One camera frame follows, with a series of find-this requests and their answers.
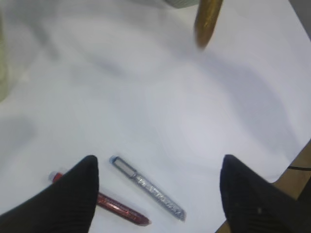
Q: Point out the gold glitter pen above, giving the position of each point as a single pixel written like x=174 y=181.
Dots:
x=205 y=21

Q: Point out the silver glitter pen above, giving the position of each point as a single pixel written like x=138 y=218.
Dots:
x=149 y=188

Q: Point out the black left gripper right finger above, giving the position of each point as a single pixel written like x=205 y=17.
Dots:
x=253 y=205

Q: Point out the red glitter pen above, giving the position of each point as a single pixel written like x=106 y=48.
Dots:
x=122 y=210

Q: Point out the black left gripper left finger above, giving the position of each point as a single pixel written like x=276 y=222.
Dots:
x=66 y=206

